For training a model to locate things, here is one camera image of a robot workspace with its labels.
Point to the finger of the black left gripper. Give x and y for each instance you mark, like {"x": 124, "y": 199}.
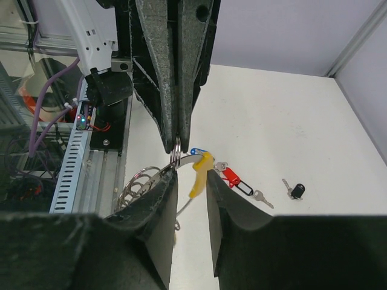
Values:
{"x": 193, "y": 21}
{"x": 157, "y": 35}

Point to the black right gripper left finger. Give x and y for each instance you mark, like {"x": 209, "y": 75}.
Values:
{"x": 130, "y": 249}

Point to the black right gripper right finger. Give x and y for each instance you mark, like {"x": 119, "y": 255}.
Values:
{"x": 252, "y": 249}

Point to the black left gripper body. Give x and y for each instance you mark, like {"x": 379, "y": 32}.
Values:
{"x": 134, "y": 46}

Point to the large grey keyring yellow handle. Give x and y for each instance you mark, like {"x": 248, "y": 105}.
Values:
{"x": 194, "y": 166}

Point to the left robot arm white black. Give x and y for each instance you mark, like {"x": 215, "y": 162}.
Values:
{"x": 93, "y": 29}

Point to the black key tag with key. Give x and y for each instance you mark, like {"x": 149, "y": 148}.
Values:
{"x": 296, "y": 192}

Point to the red solid key tag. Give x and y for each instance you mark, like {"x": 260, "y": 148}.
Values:
{"x": 231, "y": 177}

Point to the silver key pair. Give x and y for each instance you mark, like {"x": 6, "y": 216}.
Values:
{"x": 220, "y": 166}

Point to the blue key tag with key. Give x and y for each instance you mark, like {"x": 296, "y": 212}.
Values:
{"x": 197, "y": 151}

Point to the grey slotted cable duct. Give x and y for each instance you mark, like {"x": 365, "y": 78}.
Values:
{"x": 68, "y": 189}

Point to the right aluminium frame post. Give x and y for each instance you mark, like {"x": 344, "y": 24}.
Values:
{"x": 358, "y": 40}

